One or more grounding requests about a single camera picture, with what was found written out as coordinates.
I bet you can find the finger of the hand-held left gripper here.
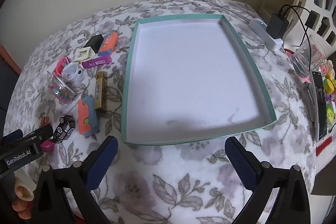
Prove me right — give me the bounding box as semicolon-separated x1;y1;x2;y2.
31;125;54;146
3;130;24;147

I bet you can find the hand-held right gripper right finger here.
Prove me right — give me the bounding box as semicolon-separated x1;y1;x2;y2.
224;136;319;224

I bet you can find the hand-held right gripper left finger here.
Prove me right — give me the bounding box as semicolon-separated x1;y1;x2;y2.
31;135;118;224

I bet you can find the pink helmet puppy toy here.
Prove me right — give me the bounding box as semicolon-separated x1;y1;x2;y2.
40;141;55;153

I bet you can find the dark toy car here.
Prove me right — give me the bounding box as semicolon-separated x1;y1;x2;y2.
50;115;76;144

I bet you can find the clear jar of beads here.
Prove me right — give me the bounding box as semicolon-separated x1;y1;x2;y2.
47;76;75;104

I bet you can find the large orange blue block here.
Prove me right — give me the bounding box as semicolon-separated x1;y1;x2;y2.
77;96;101;137

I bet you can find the grey white watch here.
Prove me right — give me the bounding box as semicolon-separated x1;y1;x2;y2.
62;61;84;81

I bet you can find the pink watch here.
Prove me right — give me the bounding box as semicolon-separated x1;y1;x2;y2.
54;56;70;76

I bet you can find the gold harmonica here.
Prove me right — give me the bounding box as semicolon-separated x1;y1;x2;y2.
94;72;108;110

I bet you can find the purple tube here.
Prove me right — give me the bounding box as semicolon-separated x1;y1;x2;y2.
82;55;112;69

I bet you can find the cream plastic clip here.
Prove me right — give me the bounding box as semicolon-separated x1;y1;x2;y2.
73;46;96;62

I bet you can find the black charger plug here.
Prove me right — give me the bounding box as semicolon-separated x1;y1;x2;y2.
83;34;104;54

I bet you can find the teal tray box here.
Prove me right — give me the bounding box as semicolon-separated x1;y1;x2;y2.
121;13;277;147

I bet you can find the small orange blue eraser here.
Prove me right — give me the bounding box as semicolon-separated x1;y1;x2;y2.
98;32;118;55

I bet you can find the person's left hand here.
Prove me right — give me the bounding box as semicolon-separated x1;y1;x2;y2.
12;184;35;219

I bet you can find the dark blue cabinet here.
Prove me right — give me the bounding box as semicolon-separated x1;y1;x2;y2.
0;46;23;140

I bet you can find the floral grey blanket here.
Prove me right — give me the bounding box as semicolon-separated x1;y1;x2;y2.
4;0;319;224

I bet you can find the red zigzag ribbon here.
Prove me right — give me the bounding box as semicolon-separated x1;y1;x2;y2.
315;135;333;157

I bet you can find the yellow green block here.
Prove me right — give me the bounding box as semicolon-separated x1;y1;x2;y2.
325;105;336;126

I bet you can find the yellow round toy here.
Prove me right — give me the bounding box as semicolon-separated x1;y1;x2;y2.
323;77;336;94

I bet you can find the clear glass jar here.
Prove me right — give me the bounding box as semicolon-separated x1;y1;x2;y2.
291;35;328;77

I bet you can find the white power strip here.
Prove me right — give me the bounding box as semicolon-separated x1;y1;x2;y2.
248;18;284;51

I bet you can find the small black power adapter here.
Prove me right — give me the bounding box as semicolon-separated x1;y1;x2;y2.
306;11;319;29

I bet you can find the black cable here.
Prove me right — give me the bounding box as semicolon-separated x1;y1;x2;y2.
279;5;315;75

